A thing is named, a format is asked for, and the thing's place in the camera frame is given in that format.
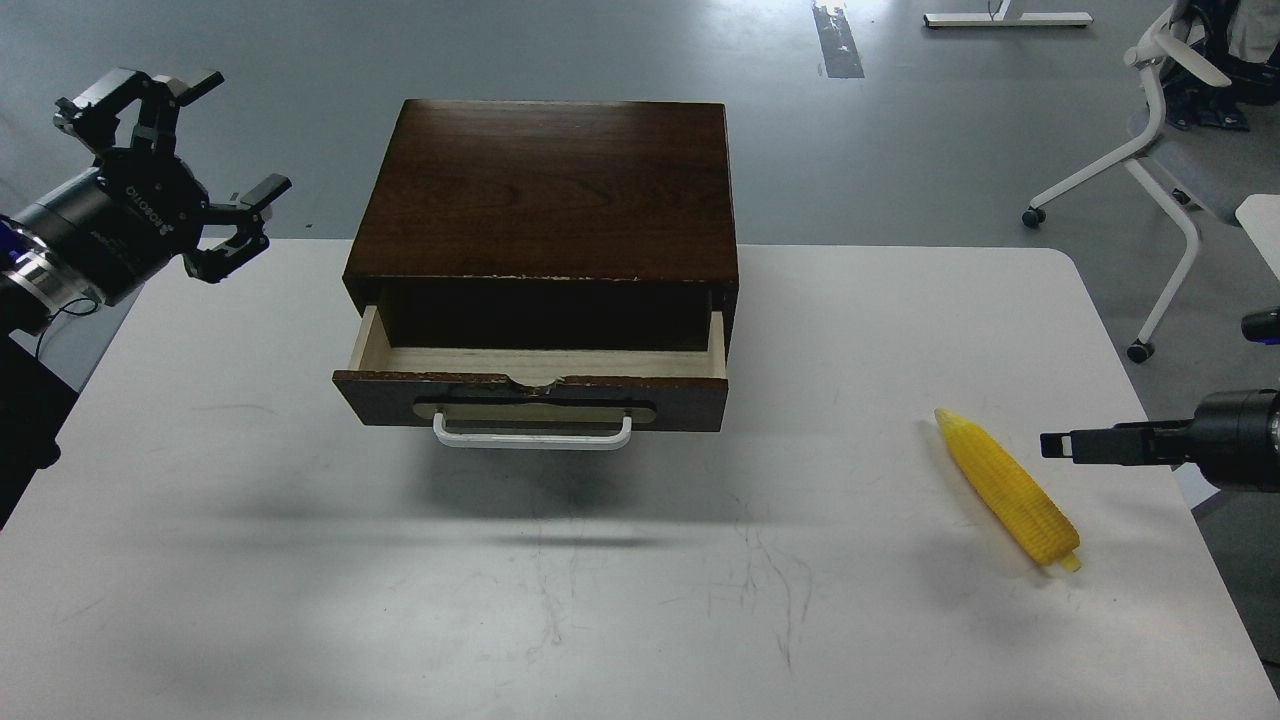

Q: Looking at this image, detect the white table corner right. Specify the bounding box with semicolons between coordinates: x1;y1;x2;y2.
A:
1235;193;1280;279

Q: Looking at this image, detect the yellow toy corn cob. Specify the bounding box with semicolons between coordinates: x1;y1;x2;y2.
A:
934;407;1083;573

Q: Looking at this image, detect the wooden drawer with white handle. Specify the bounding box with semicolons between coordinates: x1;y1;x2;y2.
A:
332;306;732;450

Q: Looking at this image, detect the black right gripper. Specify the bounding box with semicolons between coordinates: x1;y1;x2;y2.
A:
1039;389;1279;493

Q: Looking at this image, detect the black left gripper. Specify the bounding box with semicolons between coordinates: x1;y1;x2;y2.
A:
20;68;292;305

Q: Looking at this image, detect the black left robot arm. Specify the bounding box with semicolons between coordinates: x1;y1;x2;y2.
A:
1;68;291;518

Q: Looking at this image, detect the white office chair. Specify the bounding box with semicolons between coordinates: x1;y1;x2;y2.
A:
1021;1;1277;363

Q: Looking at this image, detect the white desk foot bar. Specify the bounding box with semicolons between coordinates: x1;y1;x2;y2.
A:
922;1;1094;29

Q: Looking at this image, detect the dark wooden drawer cabinet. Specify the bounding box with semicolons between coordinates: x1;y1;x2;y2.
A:
342;99;740;348

